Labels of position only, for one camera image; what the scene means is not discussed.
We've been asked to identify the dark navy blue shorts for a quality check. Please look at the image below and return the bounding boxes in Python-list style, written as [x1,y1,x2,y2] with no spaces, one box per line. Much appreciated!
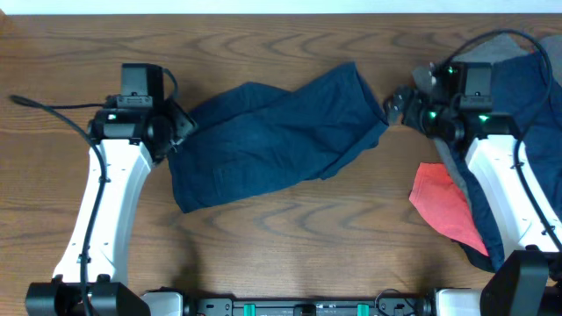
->
[168,62,388,213]

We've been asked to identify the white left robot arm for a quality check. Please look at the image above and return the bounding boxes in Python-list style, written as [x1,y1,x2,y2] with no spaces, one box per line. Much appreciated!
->
[25,97,196,315]

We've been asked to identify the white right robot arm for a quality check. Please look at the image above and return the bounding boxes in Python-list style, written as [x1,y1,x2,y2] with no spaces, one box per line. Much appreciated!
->
[384,86,561,315]

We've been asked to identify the red garment on pile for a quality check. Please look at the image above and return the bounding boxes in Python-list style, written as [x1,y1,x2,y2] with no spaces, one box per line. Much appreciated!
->
[409,162,488,256]

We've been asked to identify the grey garment on pile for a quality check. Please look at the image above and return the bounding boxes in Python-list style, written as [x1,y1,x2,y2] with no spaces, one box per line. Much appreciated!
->
[411,32,562,89]

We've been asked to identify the navy blue garment on pile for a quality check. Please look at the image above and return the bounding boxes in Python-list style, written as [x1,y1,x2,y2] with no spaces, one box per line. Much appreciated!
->
[448,54,561,271]

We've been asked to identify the black garment under pile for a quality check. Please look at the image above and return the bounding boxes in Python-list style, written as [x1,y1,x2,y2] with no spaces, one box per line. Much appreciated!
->
[457,241,495,273]

